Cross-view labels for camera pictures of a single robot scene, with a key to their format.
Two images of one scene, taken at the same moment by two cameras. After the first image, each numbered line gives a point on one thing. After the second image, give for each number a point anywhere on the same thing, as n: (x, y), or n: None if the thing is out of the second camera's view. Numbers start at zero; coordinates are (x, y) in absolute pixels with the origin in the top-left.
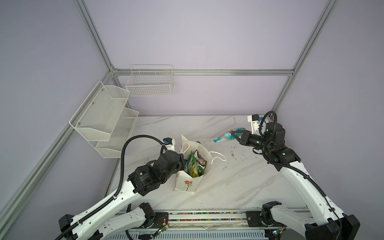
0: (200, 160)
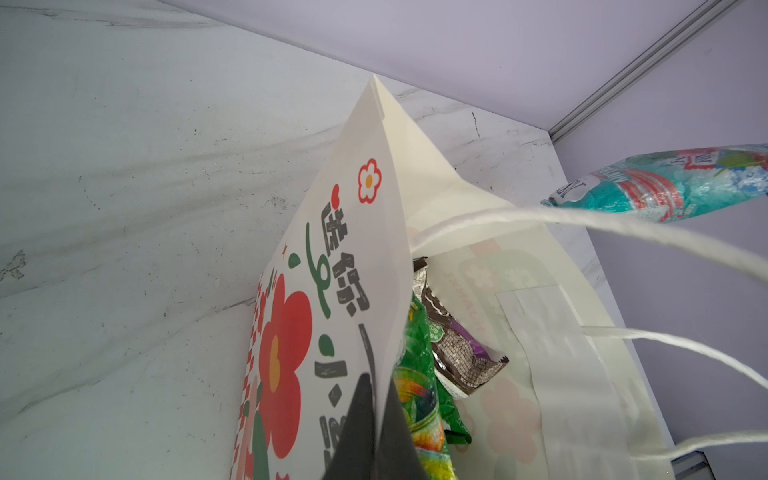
0: (459, 360)
